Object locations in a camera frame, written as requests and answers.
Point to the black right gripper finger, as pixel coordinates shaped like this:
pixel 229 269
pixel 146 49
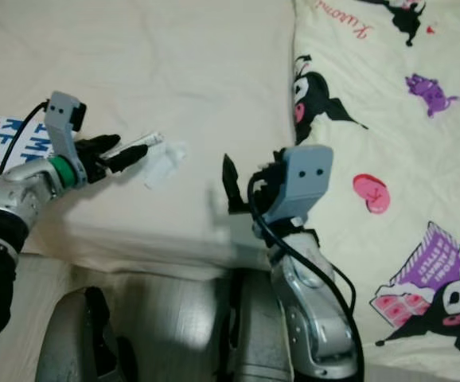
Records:
pixel 233 185

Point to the white slim tube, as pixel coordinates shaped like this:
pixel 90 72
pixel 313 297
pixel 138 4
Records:
pixel 146 142

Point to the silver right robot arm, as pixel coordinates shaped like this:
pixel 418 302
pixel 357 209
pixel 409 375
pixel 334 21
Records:
pixel 309 318

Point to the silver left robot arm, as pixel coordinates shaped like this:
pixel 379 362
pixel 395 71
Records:
pixel 23 191

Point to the crumpled white tissue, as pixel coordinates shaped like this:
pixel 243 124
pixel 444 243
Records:
pixel 166 167

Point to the cream sheeted bed mattress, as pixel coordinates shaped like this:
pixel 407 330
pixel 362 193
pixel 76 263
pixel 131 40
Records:
pixel 182 79

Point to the grey robot right leg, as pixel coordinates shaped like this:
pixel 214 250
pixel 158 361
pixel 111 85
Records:
pixel 262 334

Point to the grey robot leg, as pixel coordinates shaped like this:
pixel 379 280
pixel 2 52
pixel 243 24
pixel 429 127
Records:
pixel 71 342
pixel 262 334

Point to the cream cartoon print blanket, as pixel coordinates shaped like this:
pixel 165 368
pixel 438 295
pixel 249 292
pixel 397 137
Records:
pixel 421 159

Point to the grey robot left leg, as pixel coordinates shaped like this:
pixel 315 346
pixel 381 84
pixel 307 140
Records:
pixel 71 342

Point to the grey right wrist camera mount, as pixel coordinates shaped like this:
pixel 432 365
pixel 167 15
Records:
pixel 309 175

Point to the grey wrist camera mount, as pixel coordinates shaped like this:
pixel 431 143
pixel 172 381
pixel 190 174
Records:
pixel 63 111
pixel 309 175

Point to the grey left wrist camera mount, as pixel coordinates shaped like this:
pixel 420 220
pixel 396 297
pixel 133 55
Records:
pixel 63 111

